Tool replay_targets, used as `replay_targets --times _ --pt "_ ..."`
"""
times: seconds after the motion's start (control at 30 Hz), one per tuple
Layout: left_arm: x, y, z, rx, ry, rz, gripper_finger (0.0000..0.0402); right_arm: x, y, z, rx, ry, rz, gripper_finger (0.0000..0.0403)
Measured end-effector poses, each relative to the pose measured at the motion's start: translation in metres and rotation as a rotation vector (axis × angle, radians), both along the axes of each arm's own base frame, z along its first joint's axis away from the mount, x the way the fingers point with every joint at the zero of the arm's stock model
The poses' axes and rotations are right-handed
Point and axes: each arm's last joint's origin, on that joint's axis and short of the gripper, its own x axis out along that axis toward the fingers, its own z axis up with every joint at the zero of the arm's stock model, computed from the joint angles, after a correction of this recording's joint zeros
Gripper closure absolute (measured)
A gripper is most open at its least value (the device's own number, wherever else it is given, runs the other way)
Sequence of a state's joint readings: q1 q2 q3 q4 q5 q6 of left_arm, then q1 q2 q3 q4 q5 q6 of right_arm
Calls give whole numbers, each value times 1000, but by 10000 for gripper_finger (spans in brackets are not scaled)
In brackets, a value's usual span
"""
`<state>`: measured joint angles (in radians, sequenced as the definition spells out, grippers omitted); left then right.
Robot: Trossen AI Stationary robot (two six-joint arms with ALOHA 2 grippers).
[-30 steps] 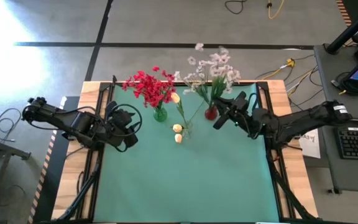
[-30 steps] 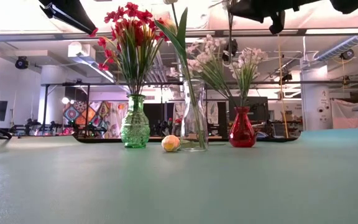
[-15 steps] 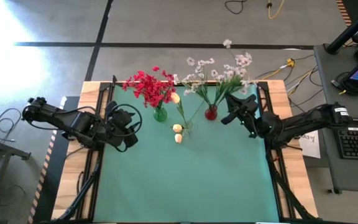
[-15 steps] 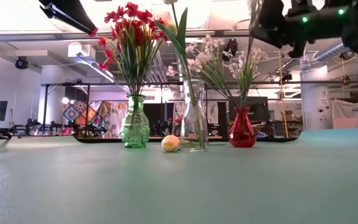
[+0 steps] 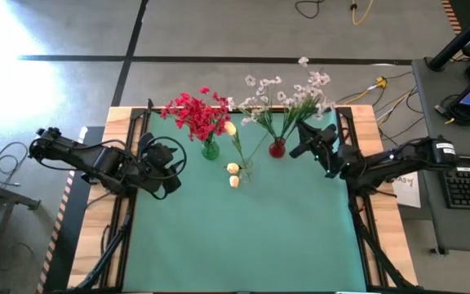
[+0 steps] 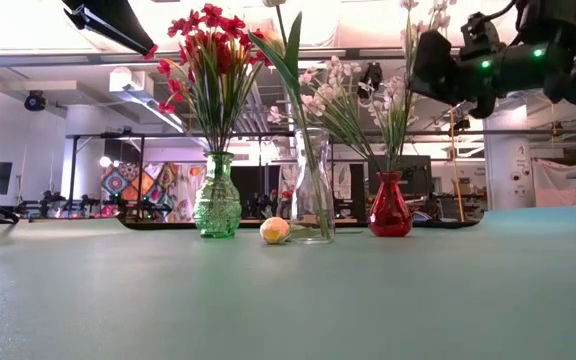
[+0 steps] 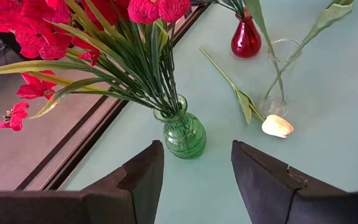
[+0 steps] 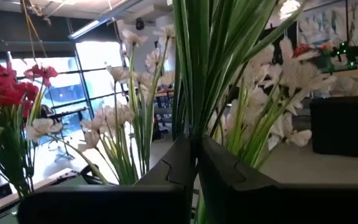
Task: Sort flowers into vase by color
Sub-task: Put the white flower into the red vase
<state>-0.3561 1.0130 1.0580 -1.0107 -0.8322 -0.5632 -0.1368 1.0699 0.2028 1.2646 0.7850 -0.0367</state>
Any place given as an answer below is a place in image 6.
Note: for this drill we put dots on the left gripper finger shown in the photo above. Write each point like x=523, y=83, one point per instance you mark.
x=123, y=20
x=80, y=10

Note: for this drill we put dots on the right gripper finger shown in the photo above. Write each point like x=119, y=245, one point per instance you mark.
x=438, y=65

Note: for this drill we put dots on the red artificial flower bunch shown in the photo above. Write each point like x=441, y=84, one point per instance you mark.
x=232, y=24
x=178, y=26
x=212, y=11

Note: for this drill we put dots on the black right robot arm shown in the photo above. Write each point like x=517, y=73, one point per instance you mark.
x=568, y=50

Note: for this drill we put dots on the red glass vase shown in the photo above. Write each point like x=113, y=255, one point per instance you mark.
x=389, y=210

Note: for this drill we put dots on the clear glass vase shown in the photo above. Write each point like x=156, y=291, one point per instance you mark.
x=303, y=190

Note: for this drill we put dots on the green glass vase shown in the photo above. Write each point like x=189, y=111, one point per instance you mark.
x=218, y=205

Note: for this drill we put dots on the white round column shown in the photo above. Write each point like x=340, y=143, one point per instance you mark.
x=510, y=165

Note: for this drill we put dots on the black background screen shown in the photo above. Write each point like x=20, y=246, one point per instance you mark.
x=418, y=175

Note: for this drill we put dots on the white draped cloth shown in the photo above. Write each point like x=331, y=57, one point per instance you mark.
x=563, y=182

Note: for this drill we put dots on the round white lamp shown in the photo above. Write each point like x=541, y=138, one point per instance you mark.
x=104, y=161

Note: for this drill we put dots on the colourful patterned quilt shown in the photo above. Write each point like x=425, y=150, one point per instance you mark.
x=143, y=185

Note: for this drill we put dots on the green table mat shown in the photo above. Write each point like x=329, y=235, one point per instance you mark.
x=288, y=300

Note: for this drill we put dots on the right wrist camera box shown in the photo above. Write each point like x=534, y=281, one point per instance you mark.
x=478, y=32

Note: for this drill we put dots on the black ceiling dome camera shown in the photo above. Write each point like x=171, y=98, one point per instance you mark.
x=34, y=101

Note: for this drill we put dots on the black scaffold frame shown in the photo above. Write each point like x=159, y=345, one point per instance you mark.
x=72, y=170

